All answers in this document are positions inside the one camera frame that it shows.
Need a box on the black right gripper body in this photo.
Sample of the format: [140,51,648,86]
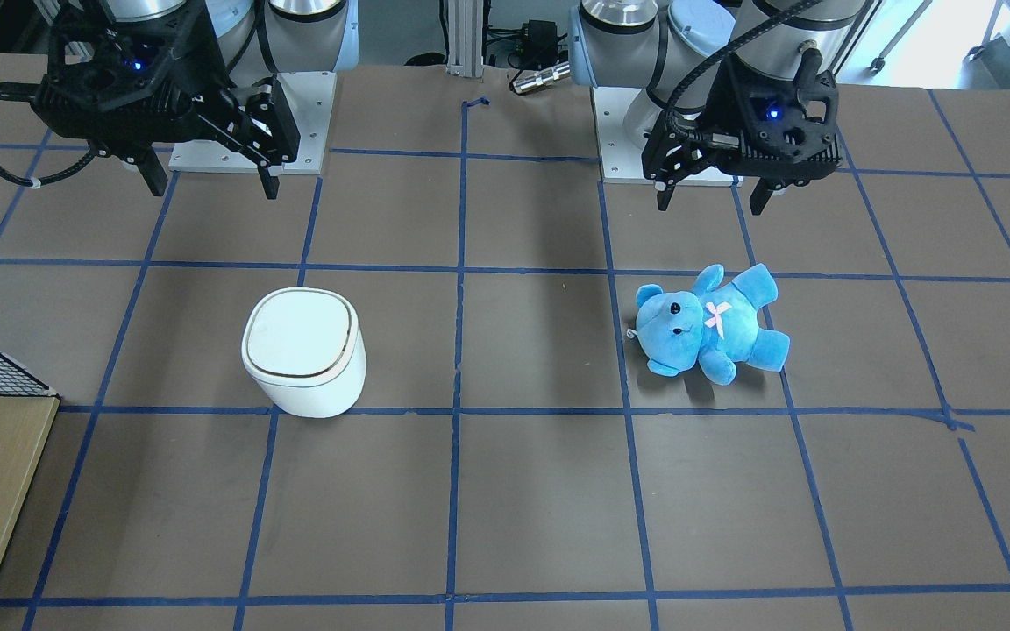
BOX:
[32,1,239,161]

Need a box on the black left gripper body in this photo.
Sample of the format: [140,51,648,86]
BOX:
[705,48,842,181]

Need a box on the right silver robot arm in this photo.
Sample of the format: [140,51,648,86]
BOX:
[31,1,359,200]

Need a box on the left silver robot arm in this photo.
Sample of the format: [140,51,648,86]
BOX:
[568,1,865,215]

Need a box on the white trash can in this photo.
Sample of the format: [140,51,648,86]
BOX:
[240,287,367,419]

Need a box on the blue teddy bear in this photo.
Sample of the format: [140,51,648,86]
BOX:
[626,264,791,385]

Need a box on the silver metal cylinder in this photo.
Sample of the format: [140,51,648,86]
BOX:
[509,61,572,96]

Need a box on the black power adapter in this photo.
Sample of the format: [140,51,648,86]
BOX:
[517,19,558,65]

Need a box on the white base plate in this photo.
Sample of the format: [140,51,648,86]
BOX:
[169,72,338,176]
[593,85,741,187]

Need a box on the aluminium profile post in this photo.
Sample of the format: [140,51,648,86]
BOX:
[441,1,486,81]

